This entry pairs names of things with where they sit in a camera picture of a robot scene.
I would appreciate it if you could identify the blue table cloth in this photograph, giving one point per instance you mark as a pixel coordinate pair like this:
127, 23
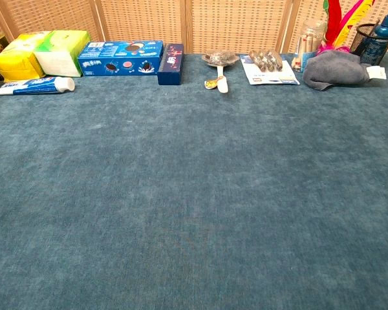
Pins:
194, 193

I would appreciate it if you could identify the green tissue pack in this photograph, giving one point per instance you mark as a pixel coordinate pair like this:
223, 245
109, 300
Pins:
63, 53

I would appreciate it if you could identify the grey folded cloth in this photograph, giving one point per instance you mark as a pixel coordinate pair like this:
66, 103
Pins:
334, 69

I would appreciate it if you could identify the yellow tissue pack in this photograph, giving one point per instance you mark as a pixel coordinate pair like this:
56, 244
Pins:
16, 59

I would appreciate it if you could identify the blue cookie box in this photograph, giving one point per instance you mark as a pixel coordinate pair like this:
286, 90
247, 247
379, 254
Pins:
121, 58

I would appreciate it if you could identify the colourful feather shuttlecock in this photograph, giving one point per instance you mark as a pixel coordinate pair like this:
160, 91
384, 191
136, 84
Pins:
334, 19

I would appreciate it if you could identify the woven rattan folding screen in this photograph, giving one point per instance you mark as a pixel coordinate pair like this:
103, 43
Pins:
194, 22

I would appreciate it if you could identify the dark blue narrow box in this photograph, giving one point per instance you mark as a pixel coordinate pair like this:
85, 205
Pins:
171, 64

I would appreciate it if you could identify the white blue toothpaste tube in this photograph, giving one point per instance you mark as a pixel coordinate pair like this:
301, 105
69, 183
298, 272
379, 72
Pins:
32, 86

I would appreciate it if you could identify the clear jar of sticks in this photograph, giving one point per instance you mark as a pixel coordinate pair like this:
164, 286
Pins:
310, 38

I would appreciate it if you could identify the black mesh pen holder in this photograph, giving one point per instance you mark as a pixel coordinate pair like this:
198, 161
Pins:
373, 45

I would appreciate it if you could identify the blue spray bottle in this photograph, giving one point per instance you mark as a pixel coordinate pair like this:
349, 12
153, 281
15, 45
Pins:
387, 22

